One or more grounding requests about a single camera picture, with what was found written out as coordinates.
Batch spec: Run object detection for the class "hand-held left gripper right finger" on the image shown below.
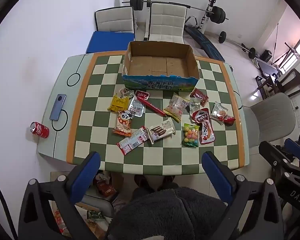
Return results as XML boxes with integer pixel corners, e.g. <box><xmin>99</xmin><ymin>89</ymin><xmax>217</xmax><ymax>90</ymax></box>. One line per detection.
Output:
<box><xmin>201</xmin><ymin>151</ymin><xmax>285</xmax><ymax>240</ymax></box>

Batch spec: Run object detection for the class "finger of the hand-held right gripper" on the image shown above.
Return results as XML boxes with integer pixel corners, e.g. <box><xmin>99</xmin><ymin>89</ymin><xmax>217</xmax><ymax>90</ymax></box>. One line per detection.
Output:
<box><xmin>284</xmin><ymin>138</ymin><xmax>300</xmax><ymax>161</ymax></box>
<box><xmin>258</xmin><ymin>141</ymin><xmax>293</xmax><ymax>166</ymax></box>

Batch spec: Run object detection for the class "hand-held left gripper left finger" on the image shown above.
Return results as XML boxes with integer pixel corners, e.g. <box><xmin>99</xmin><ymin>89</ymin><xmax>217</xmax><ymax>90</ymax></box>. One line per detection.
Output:
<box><xmin>18</xmin><ymin>151</ymin><xmax>102</xmax><ymax>240</ymax></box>

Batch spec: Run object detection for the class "colourful candy bag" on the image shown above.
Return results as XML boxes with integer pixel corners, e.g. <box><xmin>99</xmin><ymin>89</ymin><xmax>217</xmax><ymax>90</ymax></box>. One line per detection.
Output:
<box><xmin>181</xmin><ymin>123</ymin><xmax>200</xmax><ymax>148</ymax></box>

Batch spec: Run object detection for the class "red and white snack packet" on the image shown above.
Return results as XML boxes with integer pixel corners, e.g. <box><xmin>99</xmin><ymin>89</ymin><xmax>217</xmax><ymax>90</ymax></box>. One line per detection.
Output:
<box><xmin>192</xmin><ymin>108</ymin><xmax>215</xmax><ymax>145</ymax></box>

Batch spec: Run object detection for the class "orange panda snack packet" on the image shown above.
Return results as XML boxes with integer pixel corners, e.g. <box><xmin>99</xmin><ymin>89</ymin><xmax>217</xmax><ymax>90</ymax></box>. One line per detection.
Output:
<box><xmin>112</xmin><ymin>111</ymin><xmax>135</xmax><ymax>137</ymax></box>

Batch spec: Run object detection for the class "white cookie packet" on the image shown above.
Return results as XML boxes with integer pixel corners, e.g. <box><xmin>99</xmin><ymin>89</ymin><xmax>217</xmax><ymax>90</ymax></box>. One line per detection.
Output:
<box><xmin>210</xmin><ymin>101</ymin><xmax>228</xmax><ymax>125</ymax></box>

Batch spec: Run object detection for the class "chocolate wafer biscuit packet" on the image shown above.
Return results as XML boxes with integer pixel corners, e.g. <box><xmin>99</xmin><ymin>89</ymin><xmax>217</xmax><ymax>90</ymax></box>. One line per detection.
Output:
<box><xmin>148</xmin><ymin>120</ymin><xmax>176</xmax><ymax>145</ymax></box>

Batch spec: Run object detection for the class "clear biscuit packet yellow trim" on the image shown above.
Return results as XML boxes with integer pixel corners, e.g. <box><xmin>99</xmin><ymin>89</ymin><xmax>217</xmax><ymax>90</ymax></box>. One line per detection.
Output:
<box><xmin>163</xmin><ymin>92</ymin><xmax>188</xmax><ymax>123</ymax></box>

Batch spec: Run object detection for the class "yellow snack packet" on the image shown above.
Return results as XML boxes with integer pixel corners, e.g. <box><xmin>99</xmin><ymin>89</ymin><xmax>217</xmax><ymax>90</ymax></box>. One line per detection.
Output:
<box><xmin>108</xmin><ymin>93</ymin><xmax>129</xmax><ymax>112</ymax></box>

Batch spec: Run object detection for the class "white packet with red label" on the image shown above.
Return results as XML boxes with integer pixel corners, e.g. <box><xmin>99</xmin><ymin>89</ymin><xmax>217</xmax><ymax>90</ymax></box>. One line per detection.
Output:
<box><xmin>128</xmin><ymin>90</ymin><xmax>150</xmax><ymax>117</ymax></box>

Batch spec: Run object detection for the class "cardboard box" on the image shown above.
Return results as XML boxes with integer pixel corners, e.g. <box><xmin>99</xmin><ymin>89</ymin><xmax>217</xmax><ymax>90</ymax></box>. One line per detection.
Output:
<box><xmin>122</xmin><ymin>41</ymin><xmax>200</xmax><ymax>91</ymax></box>

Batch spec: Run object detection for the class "red snack packet under table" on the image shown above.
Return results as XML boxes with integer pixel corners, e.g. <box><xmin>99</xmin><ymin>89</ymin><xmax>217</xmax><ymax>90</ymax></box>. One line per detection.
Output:
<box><xmin>96</xmin><ymin>179</ymin><xmax>117</xmax><ymax>197</ymax></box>

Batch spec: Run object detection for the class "grey plastic chair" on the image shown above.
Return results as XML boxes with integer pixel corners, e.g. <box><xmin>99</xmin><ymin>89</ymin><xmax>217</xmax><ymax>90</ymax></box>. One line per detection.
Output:
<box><xmin>242</xmin><ymin>92</ymin><xmax>297</xmax><ymax>143</ymax></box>

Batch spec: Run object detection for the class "green snack packet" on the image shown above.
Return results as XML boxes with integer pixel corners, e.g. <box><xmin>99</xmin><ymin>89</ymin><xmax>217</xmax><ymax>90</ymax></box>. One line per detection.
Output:
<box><xmin>87</xmin><ymin>210</ymin><xmax>104</xmax><ymax>222</ymax></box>

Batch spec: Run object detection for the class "dark shoe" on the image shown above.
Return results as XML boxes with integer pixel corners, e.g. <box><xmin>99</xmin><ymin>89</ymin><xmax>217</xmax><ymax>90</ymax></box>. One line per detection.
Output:
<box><xmin>134</xmin><ymin>175</ymin><xmax>154</xmax><ymax>191</ymax></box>
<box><xmin>162</xmin><ymin>176</ymin><xmax>177</xmax><ymax>190</ymax></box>

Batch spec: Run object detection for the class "white packet with barcode label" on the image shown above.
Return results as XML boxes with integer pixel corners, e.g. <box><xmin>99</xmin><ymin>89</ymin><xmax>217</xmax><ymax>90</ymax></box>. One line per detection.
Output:
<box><xmin>117</xmin><ymin>127</ymin><xmax>150</xmax><ymax>156</ymax></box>

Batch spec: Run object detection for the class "person's dark fleece clothing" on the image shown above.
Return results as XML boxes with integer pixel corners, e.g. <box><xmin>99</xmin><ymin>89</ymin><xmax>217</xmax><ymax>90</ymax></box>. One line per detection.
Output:
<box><xmin>107</xmin><ymin>186</ymin><xmax>240</xmax><ymax>240</ymax></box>

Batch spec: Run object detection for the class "red soda can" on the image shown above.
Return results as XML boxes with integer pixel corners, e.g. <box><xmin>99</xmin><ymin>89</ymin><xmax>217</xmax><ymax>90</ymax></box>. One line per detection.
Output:
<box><xmin>30</xmin><ymin>121</ymin><xmax>50</xmax><ymax>139</ymax></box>

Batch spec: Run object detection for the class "dark wooden chair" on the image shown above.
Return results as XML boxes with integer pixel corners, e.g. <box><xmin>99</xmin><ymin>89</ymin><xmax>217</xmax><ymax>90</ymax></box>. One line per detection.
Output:
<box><xmin>274</xmin><ymin>68</ymin><xmax>300</xmax><ymax>98</ymax></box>

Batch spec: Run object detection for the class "small clear snack packet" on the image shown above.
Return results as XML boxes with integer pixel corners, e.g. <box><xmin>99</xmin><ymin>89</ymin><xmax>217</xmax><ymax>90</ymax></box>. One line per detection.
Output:
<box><xmin>189</xmin><ymin>97</ymin><xmax>202</xmax><ymax>117</ymax></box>

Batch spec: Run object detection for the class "blue smartphone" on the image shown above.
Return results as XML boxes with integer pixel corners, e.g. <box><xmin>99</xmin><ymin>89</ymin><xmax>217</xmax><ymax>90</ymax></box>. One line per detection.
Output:
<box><xmin>49</xmin><ymin>94</ymin><xmax>67</xmax><ymax>121</ymax></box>

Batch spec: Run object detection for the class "dark red snack packet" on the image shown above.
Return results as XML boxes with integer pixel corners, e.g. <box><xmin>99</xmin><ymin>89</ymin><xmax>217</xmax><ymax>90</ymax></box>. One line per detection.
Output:
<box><xmin>190</xmin><ymin>88</ymin><xmax>209</xmax><ymax>107</ymax></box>

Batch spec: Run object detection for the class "red sausage stick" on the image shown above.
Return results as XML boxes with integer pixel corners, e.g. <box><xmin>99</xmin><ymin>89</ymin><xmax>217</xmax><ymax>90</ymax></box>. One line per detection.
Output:
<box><xmin>137</xmin><ymin>97</ymin><xmax>167</xmax><ymax>117</ymax></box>

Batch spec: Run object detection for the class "small clear crumpled packet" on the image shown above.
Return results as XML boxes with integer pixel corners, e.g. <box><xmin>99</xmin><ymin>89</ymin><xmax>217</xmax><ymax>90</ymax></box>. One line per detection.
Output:
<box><xmin>119</xmin><ymin>87</ymin><xmax>135</xmax><ymax>98</ymax></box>

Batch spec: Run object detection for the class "small black box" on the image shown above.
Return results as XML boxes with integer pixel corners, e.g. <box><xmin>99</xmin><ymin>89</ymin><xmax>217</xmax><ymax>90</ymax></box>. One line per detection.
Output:
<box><xmin>261</xmin><ymin>50</ymin><xmax>273</xmax><ymax>62</ymax></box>

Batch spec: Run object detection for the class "small barbell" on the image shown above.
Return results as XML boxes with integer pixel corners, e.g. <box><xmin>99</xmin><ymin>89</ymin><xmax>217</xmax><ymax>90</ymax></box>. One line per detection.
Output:
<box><xmin>218</xmin><ymin>31</ymin><xmax>256</xmax><ymax>59</ymax></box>

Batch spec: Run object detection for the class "dark blue weight bench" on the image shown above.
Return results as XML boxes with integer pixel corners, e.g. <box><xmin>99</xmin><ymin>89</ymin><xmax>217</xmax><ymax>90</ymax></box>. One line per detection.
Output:
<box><xmin>184</xmin><ymin>26</ymin><xmax>226</xmax><ymax>62</ymax></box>

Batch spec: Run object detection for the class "blue foam mat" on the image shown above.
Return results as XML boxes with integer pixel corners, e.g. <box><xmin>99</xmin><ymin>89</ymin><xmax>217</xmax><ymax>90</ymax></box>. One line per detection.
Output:
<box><xmin>86</xmin><ymin>31</ymin><xmax>136</xmax><ymax>54</ymax></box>

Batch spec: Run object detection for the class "barbell on white rack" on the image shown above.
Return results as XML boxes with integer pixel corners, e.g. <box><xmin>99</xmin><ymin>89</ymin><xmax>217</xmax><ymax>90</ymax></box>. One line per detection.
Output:
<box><xmin>122</xmin><ymin>0</ymin><xmax>228</xmax><ymax>42</ymax></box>

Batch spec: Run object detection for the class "white padded chair black frame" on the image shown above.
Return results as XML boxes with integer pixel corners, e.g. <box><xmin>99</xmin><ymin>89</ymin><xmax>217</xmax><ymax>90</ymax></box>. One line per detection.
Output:
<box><xmin>94</xmin><ymin>6</ymin><xmax>136</xmax><ymax>34</ymax></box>

